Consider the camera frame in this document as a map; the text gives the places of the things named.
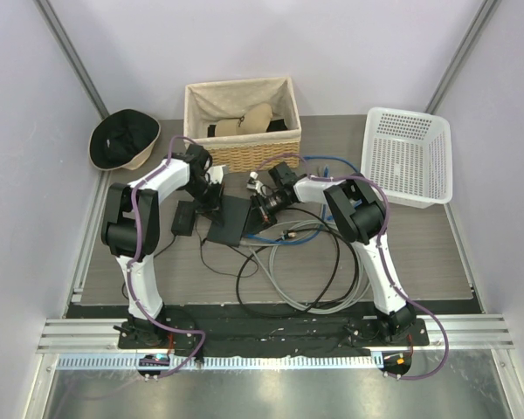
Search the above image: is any black and beige bucket hat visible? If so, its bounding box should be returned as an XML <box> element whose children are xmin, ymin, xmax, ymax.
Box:
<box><xmin>88</xmin><ymin>109</ymin><xmax>162</xmax><ymax>171</ymax></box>

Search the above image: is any white plastic perforated basket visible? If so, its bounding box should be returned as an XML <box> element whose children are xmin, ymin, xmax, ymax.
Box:
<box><xmin>361</xmin><ymin>107</ymin><xmax>453</xmax><ymax>209</ymax></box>

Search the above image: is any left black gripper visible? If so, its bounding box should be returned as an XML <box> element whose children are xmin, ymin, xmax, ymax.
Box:
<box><xmin>183</xmin><ymin>180</ymin><xmax>225</xmax><ymax>227</ymax></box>

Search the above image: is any grey ethernet cable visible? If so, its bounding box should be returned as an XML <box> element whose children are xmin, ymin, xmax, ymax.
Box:
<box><xmin>242</xmin><ymin>220</ymin><xmax>372</xmax><ymax>316</ymax></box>

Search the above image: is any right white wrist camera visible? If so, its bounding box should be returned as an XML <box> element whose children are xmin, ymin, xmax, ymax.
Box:
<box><xmin>246</xmin><ymin>171</ymin><xmax>265</xmax><ymax>195</ymax></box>

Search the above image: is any thin black power cord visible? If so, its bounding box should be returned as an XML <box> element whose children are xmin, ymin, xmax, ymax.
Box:
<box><xmin>121</xmin><ymin>226</ymin><xmax>261</xmax><ymax>302</ymax></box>

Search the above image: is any beige cap in basket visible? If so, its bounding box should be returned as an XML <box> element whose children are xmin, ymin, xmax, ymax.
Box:
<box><xmin>214</xmin><ymin>103</ymin><xmax>273</xmax><ymax>137</ymax></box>

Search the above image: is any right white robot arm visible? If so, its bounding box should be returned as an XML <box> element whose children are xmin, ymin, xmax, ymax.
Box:
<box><xmin>247</xmin><ymin>162</ymin><xmax>417</xmax><ymax>345</ymax></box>

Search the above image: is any wicker basket with liner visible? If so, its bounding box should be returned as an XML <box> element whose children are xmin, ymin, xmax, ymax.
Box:
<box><xmin>183</xmin><ymin>77</ymin><xmax>302</xmax><ymax>172</ymax></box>

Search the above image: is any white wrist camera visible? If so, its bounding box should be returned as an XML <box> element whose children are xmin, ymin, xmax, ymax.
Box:
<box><xmin>246</xmin><ymin>171</ymin><xmax>265</xmax><ymax>195</ymax></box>
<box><xmin>207</xmin><ymin>165</ymin><xmax>229</xmax><ymax>184</ymax></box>

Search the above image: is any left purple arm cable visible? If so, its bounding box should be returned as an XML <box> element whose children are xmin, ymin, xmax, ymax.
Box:
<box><xmin>126</xmin><ymin>135</ymin><xmax>209</xmax><ymax>379</ymax></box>

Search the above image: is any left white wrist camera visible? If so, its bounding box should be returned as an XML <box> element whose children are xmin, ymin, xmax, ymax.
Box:
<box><xmin>207</xmin><ymin>165</ymin><xmax>229</xmax><ymax>184</ymax></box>

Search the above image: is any black network switch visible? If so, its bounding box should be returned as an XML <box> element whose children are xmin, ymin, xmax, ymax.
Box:
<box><xmin>206</xmin><ymin>195</ymin><xmax>251</xmax><ymax>247</ymax></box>

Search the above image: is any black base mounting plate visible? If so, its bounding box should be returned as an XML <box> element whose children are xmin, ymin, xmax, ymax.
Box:
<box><xmin>65</xmin><ymin>300</ymin><xmax>484</xmax><ymax>350</ymax></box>

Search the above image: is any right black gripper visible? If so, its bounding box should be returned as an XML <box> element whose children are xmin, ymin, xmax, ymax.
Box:
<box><xmin>246</xmin><ymin>191</ymin><xmax>293</xmax><ymax>237</ymax></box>

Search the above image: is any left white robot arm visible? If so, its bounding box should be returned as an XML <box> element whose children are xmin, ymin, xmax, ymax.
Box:
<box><xmin>100</xmin><ymin>144</ymin><xmax>224</xmax><ymax>348</ymax></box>

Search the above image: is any white slotted cable duct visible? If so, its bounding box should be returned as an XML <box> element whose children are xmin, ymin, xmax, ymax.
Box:
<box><xmin>56</xmin><ymin>352</ymin><xmax>383</xmax><ymax>372</ymax></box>

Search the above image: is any black power adapter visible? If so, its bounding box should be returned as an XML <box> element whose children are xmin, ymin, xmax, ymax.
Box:
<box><xmin>170</xmin><ymin>201</ymin><xmax>197</xmax><ymax>237</ymax></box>

